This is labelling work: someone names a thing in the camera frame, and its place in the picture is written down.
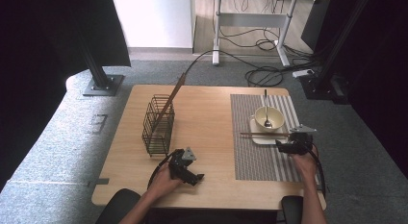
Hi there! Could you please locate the striped grey placemat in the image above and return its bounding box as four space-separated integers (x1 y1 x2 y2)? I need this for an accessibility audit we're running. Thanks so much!
230 93 320 184

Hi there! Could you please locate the cream bowl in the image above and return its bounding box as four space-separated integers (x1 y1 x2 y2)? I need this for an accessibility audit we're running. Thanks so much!
254 106 286 134

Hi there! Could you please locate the white square plate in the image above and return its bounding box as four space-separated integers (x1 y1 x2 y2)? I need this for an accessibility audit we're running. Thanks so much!
249 116 289 145

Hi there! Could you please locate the left hand-held gripper cable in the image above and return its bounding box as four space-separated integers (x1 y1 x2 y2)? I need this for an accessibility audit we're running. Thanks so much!
146 149 177 190

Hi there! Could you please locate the coiled black floor cable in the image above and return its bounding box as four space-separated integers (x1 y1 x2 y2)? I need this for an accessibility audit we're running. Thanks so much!
244 65 285 88

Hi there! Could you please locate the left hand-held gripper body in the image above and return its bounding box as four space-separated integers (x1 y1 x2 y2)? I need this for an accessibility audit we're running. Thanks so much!
167 146 197 181

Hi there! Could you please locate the right hand-held gripper cable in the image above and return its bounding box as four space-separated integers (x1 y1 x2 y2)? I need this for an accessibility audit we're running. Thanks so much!
304 143 327 199

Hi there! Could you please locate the white power strip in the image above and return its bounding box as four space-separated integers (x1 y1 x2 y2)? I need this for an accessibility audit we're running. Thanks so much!
292 68 316 79

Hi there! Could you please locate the person's left hand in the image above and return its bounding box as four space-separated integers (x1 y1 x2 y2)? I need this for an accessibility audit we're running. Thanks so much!
147 165 184 199

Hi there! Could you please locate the brown wooden chopstick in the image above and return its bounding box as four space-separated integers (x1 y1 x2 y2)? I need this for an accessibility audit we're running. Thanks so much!
153 72 188 136
240 131 293 137

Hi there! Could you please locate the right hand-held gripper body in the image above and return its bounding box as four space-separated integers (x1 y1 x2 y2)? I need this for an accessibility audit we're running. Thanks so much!
287 123 318 156

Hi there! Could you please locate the white desk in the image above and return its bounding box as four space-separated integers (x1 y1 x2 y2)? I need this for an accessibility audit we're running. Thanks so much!
206 0 332 67

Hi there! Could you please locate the dark wire basket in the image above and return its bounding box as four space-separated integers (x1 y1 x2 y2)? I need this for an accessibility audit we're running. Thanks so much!
141 94 176 158

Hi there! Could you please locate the hand-held gripper cable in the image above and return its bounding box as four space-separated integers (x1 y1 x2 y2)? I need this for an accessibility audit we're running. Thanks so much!
304 143 327 199
146 149 177 190

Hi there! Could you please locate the black curtain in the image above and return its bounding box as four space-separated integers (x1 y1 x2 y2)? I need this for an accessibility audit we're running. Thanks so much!
320 0 408 177
0 0 132 193

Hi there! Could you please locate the metal spoon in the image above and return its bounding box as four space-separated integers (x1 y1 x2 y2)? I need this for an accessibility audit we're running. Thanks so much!
263 88 273 129

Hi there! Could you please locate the black chair armrest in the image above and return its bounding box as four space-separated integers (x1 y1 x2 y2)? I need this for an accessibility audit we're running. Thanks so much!
281 194 304 224
94 188 142 224

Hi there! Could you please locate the long black floor cable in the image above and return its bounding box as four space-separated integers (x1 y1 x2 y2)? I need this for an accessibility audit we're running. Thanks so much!
184 49 258 76

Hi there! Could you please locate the black panel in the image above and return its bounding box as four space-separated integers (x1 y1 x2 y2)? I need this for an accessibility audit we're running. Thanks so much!
300 0 331 52

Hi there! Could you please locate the grey tape strip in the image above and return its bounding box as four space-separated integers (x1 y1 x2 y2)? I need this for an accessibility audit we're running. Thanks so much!
88 178 110 188

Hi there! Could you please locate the black metal stand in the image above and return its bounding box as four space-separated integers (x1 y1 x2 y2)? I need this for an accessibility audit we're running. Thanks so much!
76 31 125 97
299 0 374 105

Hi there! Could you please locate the black cable bundle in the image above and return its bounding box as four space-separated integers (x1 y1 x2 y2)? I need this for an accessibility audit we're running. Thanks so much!
219 26 280 53

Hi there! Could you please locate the person's right hand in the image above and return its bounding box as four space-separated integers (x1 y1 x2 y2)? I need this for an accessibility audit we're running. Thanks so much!
291 146 320 185

